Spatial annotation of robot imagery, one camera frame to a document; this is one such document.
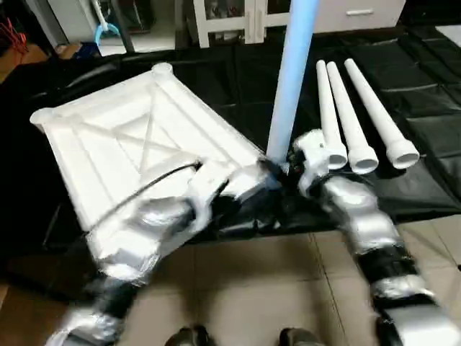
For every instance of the white plastic table leg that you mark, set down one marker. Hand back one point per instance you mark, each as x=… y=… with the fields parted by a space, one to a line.
x=378 y=115
x=328 y=115
x=292 y=72
x=349 y=122

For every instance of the white plastic table top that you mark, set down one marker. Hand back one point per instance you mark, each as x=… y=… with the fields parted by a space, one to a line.
x=122 y=130

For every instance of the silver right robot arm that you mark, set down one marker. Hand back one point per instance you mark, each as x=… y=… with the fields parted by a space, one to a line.
x=367 y=223

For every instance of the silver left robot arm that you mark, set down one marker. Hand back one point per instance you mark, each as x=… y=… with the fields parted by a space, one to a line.
x=137 y=238

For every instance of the white drawer cabinet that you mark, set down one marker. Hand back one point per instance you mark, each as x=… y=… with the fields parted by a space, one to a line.
x=230 y=18
x=360 y=13

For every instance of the black right robot foot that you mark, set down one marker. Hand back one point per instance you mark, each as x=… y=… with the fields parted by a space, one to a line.
x=299 y=337

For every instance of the black robot foot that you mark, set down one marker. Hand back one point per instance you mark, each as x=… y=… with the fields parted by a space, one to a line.
x=299 y=337
x=186 y=337

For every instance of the black work mat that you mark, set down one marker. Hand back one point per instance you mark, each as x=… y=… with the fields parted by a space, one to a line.
x=432 y=79

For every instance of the black left robot foot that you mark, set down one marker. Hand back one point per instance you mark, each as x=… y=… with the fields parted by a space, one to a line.
x=186 y=337

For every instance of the light blue hanger hook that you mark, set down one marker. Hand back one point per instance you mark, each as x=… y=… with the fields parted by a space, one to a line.
x=104 y=29

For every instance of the small blue box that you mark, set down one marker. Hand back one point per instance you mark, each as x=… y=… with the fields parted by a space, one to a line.
x=85 y=49

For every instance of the cardboard box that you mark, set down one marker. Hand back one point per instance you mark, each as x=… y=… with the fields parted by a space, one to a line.
x=21 y=58

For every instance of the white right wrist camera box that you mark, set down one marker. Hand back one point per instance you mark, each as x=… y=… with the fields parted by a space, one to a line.
x=310 y=155

